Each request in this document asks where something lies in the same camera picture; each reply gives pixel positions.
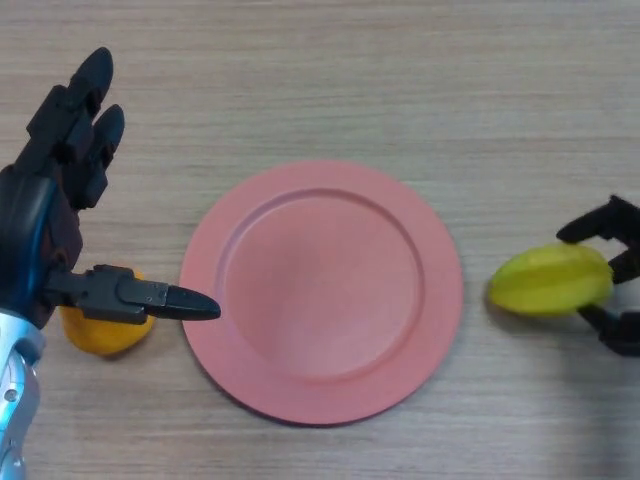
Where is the orange round fruit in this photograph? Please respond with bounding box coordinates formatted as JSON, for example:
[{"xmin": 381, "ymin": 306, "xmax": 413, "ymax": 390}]
[{"xmin": 58, "ymin": 269, "xmax": 155, "ymax": 357}]

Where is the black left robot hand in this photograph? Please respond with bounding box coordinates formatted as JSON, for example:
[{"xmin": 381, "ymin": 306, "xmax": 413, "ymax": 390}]
[{"xmin": 0, "ymin": 47, "xmax": 222, "ymax": 331}]

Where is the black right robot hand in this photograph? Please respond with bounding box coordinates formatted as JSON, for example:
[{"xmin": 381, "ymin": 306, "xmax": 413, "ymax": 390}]
[{"xmin": 555, "ymin": 194, "xmax": 640, "ymax": 357}]

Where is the yellow starfruit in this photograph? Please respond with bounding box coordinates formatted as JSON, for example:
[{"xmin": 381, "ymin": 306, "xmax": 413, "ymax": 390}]
[{"xmin": 488, "ymin": 242, "xmax": 615, "ymax": 318}]

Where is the pink round plate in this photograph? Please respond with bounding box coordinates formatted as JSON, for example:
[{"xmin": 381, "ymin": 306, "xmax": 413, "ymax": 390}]
[{"xmin": 178, "ymin": 159, "xmax": 464, "ymax": 427}]

